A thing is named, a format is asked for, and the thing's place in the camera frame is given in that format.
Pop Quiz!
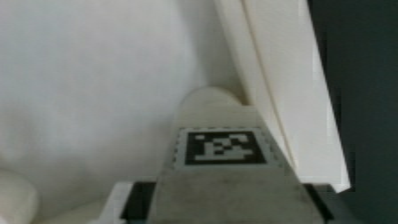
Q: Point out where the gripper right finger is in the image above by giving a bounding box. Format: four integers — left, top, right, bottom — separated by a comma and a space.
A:
304, 183, 343, 224

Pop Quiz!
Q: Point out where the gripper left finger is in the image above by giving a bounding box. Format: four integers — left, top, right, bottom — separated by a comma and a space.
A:
100, 181, 156, 224

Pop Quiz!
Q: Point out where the white leg tagged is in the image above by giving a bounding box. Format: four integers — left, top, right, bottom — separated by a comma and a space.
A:
148, 87, 325, 224

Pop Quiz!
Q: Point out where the white square tabletop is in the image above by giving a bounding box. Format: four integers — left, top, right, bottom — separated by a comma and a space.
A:
0, 0, 359, 224

